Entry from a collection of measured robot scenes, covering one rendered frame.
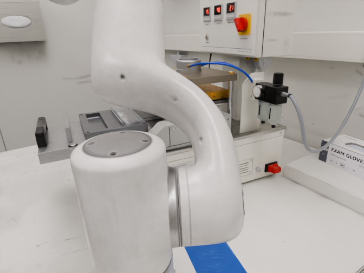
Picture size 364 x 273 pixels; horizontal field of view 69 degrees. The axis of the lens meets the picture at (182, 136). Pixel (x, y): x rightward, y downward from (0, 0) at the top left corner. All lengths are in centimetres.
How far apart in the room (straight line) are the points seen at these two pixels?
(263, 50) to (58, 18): 170
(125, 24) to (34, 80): 193
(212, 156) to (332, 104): 98
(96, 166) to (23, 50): 201
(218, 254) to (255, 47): 54
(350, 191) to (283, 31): 49
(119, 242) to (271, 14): 70
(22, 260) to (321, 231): 72
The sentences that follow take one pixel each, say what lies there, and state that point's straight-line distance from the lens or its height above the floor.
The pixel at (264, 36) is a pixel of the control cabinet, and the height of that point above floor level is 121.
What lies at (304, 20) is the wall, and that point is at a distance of 125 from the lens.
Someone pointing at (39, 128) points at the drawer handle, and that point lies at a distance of 76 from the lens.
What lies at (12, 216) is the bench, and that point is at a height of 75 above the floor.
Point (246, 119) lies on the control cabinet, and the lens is 82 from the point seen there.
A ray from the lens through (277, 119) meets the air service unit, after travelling 75.
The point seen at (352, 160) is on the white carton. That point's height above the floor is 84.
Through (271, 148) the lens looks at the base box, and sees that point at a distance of 91.
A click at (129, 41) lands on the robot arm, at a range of 30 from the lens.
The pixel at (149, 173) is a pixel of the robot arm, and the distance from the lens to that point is 22.
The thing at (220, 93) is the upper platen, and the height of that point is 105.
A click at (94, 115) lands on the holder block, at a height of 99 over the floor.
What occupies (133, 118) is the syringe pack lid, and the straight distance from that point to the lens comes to 75.
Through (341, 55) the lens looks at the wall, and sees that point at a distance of 111.
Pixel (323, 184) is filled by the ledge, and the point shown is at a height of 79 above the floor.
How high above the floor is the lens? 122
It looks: 22 degrees down
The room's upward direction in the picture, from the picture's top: 2 degrees counter-clockwise
